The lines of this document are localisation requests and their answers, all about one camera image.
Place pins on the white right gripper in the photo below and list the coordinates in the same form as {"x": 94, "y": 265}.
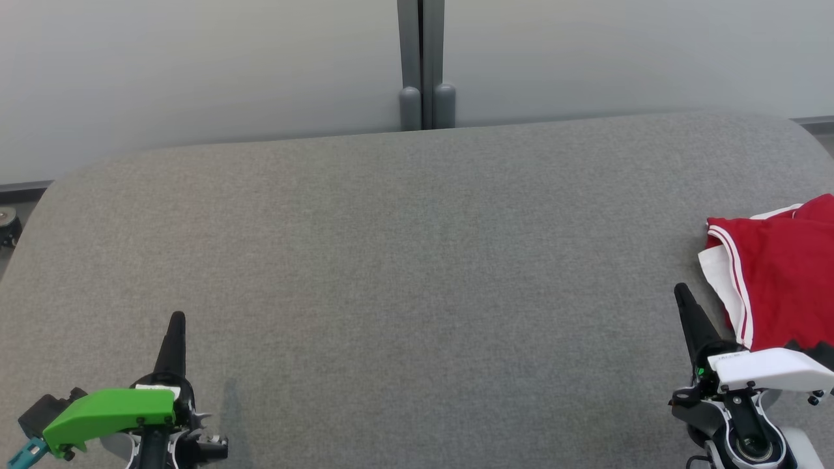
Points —
{"x": 769, "y": 368}

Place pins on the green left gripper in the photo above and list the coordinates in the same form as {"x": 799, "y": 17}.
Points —
{"x": 111, "y": 410}

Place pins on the red and white basketball jersey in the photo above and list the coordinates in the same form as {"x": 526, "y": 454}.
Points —
{"x": 782, "y": 273}

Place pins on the black metal caster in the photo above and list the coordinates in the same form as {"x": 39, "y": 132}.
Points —
{"x": 8, "y": 225}

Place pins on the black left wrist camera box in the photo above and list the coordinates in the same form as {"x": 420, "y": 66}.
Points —
{"x": 45, "y": 410}

